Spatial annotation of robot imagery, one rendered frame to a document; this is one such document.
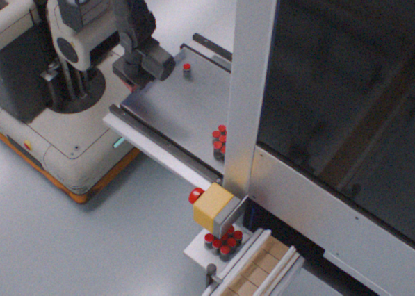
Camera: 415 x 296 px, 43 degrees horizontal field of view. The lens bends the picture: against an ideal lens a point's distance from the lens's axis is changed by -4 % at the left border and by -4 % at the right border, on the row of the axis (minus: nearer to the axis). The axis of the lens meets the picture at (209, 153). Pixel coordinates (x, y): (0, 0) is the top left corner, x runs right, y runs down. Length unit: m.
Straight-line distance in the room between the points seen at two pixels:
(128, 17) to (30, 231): 1.34
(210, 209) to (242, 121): 0.23
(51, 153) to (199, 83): 0.85
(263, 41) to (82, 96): 1.58
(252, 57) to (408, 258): 0.44
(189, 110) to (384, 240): 0.68
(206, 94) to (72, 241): 1.03
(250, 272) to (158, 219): 1.14
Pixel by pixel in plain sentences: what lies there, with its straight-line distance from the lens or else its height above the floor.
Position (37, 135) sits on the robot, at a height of 0.28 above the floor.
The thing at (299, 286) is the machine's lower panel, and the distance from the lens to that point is 1.35.
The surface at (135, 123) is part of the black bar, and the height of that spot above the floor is 0.90.
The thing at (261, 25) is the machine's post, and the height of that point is 1.49.
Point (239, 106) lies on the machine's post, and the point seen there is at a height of 1.28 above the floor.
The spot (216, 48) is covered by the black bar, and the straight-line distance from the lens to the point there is 1.57.
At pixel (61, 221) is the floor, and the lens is 2.32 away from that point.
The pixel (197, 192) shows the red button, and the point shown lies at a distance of 1.15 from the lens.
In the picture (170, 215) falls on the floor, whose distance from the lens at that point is 2.27.
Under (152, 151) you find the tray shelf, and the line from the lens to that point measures 1.38.
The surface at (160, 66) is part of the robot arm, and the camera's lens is 1.26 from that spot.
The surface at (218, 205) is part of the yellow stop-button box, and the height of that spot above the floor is 1.03.
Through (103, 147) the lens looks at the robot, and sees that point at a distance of 2.15.
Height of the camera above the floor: 2.02
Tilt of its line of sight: 56 degrees down
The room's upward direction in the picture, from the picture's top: 2 degrees clockwise
